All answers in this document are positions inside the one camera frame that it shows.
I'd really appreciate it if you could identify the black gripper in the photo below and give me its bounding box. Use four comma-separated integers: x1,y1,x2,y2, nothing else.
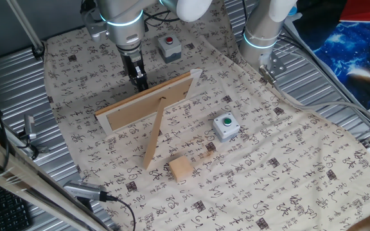
119,49,150,93

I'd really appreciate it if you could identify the grey box with red button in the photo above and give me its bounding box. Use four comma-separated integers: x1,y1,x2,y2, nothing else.
157,33,182,64

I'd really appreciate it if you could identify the small wooden block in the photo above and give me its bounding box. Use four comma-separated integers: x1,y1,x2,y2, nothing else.
168,155,195,184

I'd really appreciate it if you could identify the grey box with green button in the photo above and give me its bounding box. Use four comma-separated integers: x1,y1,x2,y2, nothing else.
212,112,241,143

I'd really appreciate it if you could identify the grey metal pole with clamp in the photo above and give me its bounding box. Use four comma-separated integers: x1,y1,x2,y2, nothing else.
6,0,46,60

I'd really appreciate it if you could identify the beige calligraphy print cloth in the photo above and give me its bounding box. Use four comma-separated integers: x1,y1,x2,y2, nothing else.
43,0,370,231

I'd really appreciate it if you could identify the black keyboard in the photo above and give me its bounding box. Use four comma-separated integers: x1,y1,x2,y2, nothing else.
0,181,33,231

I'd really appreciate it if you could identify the blue galaxy print cloth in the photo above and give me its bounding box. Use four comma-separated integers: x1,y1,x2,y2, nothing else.
292,9,370,110

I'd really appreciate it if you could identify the red sheet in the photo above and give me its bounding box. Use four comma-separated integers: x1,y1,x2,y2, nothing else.
339,0,370,24

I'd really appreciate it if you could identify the wooden picture frame with stand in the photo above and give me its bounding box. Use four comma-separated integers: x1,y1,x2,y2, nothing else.
94,67,203,170

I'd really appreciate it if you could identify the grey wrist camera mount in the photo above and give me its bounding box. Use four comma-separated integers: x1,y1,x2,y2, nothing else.
82,0,109,43

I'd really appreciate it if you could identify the black camera cable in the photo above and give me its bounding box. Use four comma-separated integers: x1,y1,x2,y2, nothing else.
106,194,137,231

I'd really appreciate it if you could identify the grey depth camera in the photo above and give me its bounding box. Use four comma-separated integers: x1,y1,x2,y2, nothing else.
63,180,109,202

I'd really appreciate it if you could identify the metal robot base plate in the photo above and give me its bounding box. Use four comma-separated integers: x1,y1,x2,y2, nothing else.
258,51,288,85

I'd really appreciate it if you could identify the aluminium frame beam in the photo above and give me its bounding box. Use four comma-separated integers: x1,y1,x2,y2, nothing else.
0,128,109,231

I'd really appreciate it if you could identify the grey robot cable bundle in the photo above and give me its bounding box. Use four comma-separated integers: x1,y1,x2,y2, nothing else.
267,73,370,131

